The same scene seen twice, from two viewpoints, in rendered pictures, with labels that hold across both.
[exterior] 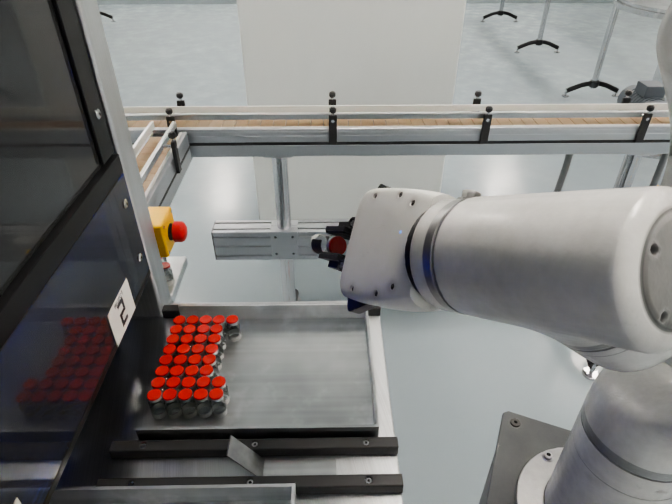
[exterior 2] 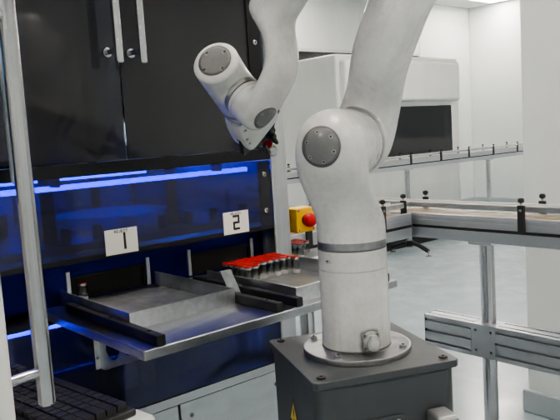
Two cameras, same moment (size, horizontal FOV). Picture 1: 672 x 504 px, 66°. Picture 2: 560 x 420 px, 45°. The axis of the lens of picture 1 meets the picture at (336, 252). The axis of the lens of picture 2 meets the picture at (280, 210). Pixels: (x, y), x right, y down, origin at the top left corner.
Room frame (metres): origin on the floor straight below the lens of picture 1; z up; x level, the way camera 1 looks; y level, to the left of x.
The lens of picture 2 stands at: (-0.50, -1.17, 1.25)
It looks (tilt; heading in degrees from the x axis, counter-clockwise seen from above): 6 degrees down; 51
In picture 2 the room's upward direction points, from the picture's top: 4 degrees counter-clockwise
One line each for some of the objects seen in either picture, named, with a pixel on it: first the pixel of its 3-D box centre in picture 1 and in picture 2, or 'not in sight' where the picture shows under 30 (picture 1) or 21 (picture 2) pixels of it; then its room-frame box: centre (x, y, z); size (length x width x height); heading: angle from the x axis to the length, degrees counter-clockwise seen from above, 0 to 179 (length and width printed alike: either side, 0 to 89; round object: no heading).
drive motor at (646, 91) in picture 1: (651, 106); not in sight; (1.74, -1.09, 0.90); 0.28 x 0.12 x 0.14; 1
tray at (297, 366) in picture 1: (267, 365); (289, 275); (0.57, 0.11, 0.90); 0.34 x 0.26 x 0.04; 91
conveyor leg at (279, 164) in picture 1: (285, 246); (489, 347); (1.52, 0.18, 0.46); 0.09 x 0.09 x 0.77; 1
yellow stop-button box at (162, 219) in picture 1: (152, 231); (297, 218); (0.81, 0.35, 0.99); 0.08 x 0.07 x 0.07; 91
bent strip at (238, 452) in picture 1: (283, 457); (243, 286); (0.40, 0.07, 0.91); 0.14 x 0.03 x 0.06; 91
